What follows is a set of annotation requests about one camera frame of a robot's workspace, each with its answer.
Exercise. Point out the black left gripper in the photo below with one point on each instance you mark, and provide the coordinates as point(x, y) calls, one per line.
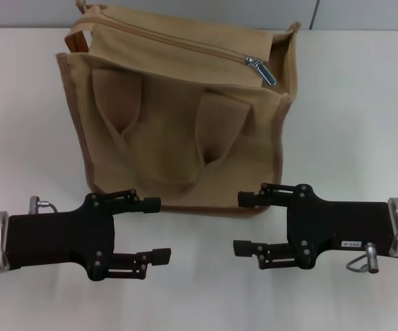
point(57, 238)

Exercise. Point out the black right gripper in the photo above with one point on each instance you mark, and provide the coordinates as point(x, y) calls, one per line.
point(340, 227)

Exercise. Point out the khaki canvas food bag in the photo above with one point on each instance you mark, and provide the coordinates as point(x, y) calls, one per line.
point(171, 145)

